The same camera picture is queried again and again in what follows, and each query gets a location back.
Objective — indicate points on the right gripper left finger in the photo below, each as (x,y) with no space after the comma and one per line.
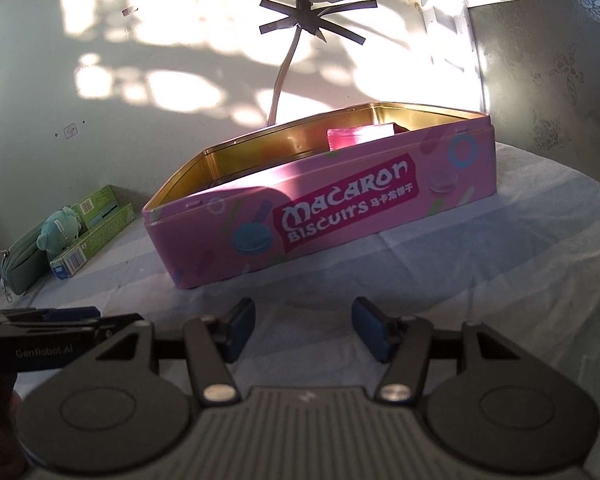
(210,345)

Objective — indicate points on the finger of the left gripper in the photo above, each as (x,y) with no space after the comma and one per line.
(49,315)
(95,328)

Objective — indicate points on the pink zipper pouch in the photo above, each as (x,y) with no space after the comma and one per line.
(339,138)

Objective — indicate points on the pink macaron biscuit tin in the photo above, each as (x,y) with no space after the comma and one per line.
(278,193)

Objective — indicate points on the wall socket plate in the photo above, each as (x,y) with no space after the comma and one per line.
(70,130)

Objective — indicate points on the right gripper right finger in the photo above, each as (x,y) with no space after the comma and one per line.
(402,343)

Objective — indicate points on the teal pencil case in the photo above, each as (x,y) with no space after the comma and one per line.
(23,264)

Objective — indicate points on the black tape cross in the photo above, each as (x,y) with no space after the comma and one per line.
(313,19)

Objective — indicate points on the teal plush toy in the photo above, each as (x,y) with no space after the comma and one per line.
(59,231)

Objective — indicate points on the green toothpaste box front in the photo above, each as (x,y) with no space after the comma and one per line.
(91,243)

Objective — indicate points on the green toothpaste box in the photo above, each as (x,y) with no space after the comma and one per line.
(96,207)
(91,243)

